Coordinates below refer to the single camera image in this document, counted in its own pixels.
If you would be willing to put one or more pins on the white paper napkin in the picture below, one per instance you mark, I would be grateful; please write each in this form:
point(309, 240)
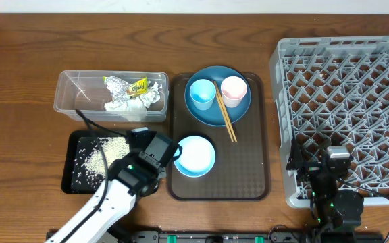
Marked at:
point(135, 109)

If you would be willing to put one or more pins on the pink cup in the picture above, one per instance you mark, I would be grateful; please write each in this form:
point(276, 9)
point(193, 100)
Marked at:
point(233, 89)

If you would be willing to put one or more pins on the dark blue plate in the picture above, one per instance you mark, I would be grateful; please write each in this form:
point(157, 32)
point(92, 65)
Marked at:
point(213, 115)

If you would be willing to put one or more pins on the wooden chopstick right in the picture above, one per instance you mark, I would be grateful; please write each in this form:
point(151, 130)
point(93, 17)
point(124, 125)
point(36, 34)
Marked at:
point(227, 114)

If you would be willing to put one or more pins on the yellow foil snack wrapper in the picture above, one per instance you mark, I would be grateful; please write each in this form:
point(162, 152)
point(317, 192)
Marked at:
point(122, 90)

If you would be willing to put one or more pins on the light blue cup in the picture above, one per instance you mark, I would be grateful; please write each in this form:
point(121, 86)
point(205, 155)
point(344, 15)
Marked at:
point(202, 93)

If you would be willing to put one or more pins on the wooden chopstick left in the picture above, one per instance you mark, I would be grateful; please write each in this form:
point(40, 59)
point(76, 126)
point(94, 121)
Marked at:
point(224, 116)

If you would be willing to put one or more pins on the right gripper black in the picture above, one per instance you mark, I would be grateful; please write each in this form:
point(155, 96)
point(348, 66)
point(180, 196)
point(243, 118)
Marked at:
point(296, 162)

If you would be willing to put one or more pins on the wooden chopstick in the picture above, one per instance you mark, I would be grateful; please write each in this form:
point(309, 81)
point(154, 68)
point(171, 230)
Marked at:
point(224, 116)
point(227, 114)

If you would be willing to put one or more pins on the brown serving tray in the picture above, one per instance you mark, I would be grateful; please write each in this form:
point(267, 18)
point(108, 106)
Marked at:
point(241, 168)

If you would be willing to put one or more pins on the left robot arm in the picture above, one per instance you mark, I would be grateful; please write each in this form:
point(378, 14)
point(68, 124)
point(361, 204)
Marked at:
point(108, 204)

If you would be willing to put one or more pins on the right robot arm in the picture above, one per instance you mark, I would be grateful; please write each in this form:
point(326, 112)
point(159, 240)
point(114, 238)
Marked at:
point(338, 209)

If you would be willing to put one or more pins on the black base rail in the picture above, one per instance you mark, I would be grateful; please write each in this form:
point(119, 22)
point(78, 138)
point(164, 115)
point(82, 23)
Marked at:
point(190, 237)

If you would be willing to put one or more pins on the clear plastic bin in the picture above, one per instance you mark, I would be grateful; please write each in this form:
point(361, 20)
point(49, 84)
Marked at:
point(85, 90)

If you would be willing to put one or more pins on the black plastic tray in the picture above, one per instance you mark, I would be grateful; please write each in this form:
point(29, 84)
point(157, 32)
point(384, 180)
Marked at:
point(84, 170)

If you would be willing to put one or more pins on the light blue bowl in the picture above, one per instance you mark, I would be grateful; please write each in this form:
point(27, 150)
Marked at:
point(195, 156)

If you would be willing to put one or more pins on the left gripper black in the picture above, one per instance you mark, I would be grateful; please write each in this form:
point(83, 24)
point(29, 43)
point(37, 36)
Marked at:
point(134, 160)

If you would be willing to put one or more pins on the grey dishwasher rack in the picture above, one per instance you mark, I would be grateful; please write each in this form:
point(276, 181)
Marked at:
point(336, 89)

